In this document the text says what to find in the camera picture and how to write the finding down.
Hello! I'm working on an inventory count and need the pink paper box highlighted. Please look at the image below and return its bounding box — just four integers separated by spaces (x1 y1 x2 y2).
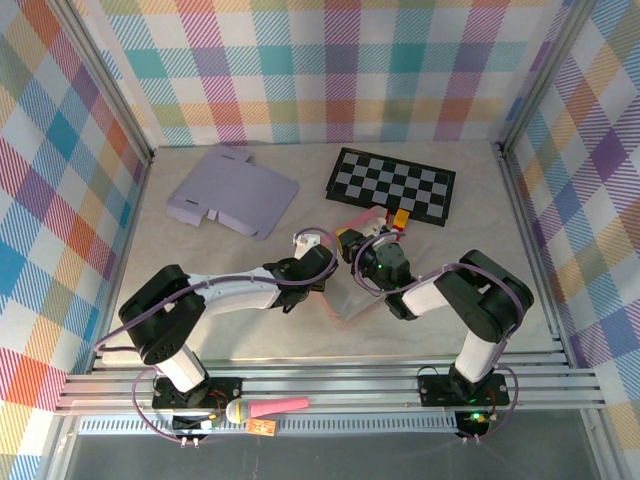
319 207 397 332

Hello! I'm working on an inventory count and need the lilac paper box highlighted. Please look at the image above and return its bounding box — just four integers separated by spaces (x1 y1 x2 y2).
164 146 301 243

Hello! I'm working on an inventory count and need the black right controller box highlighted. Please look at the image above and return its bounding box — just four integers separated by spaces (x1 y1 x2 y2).
455 410 492 437

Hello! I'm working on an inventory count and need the black controller box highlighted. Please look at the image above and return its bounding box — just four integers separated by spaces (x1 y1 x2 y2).
172 414 221 435
455 410 492 437

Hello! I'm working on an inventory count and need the black left controller box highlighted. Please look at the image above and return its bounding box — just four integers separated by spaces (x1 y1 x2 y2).
172 414 221 435

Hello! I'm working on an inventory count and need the black grey chessboard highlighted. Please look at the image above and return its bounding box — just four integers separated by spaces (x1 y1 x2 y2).
324 147 457 225

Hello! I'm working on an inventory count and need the pink toy microphone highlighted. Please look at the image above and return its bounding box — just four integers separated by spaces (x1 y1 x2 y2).
225 397 310 425

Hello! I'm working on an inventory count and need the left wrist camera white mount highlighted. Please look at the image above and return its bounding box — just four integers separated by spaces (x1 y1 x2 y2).
291 233 322 260

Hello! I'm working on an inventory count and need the aluminium frame rail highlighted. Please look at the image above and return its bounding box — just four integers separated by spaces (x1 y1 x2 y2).
54 358 610 416

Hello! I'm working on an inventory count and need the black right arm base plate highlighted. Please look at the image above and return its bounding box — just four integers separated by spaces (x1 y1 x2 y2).
417 372 511 407

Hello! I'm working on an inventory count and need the aluminium side rail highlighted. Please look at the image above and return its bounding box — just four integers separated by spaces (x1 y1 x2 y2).
85 149 157 375
493 142 576 369

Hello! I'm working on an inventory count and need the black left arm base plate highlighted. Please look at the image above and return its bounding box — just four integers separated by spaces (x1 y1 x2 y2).
152 377 243 409

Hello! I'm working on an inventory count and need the slotted grey cable duct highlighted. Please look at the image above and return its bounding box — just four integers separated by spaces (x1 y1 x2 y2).
78 413 464 435

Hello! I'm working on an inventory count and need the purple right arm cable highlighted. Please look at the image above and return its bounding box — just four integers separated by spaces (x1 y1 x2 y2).
349 232 526 446

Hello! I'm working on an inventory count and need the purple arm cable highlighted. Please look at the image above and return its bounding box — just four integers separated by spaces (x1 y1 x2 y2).
94 227 342 445
349 232 526 446

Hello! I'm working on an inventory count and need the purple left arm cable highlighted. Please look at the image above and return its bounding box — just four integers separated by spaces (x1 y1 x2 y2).
94 227 342 445

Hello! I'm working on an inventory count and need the aluminium corner post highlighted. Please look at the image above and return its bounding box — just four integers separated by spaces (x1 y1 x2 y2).
494 0 599 157
49 0 157 164

